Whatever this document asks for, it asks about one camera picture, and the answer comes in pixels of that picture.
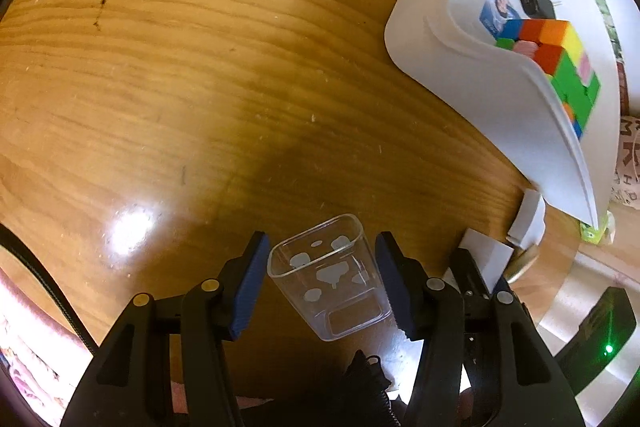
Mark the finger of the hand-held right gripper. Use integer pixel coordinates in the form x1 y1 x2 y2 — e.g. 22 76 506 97
449 248 502 298

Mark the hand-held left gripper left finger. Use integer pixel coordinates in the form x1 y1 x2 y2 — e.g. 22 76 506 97
60 231 272 427

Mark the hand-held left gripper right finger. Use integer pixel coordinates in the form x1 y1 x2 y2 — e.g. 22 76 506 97
375 231 586 427

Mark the clear plastic cup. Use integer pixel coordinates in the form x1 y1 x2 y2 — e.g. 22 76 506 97
266 213 396 343

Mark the multicoloured puzzle cube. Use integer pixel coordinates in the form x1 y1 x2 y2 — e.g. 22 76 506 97
495 18 602 142

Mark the white plastic bin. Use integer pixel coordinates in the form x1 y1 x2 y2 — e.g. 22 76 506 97
384 0 621 230

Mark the clear labelled plastic box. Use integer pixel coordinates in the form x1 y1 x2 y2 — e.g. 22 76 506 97
479 0 521 42

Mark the white charger adapter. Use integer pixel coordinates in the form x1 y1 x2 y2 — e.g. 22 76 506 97
456 228 515 294

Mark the white rectangular block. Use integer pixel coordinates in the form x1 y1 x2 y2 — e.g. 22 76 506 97
506 188 547 249

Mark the green tissue packet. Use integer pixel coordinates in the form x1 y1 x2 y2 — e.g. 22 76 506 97
580 209 616 245

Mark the printed cloth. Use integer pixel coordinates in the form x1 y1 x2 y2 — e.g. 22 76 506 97
611 107 640 210

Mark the small black object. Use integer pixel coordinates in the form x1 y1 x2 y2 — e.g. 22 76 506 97
517 0 558 20

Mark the black cable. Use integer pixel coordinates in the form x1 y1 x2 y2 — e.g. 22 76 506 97
0 224 98 355

